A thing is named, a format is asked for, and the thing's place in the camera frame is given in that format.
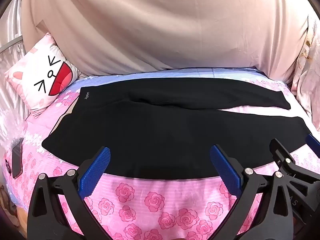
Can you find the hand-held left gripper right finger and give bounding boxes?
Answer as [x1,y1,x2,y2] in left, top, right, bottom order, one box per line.
[210,144,297,240]

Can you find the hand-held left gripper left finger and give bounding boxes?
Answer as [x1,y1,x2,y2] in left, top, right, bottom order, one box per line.
[27,146,112,240]

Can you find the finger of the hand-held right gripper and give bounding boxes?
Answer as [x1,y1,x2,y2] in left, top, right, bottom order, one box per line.
[306,133,320,153]
[269,139,304,178]

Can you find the black pants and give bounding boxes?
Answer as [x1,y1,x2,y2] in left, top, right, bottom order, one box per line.
[41,77,312,180]

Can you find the pink floral bed sheet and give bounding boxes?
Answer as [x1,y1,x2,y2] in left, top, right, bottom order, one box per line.
[0,66,320,240]

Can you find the dark smartphone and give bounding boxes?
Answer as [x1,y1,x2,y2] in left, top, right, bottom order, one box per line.
[11,140,24,179]

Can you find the cat face pillow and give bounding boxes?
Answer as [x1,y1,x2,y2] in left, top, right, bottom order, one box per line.
[4,32,81,117]

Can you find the beige curtain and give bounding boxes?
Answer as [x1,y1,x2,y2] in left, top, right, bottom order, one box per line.
[21,0,309,85]

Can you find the white shiny curtain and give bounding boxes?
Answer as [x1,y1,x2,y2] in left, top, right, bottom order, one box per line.
[0,0,30,120]

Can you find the metal rail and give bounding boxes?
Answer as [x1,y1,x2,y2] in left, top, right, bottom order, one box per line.
[0,35,24,53]

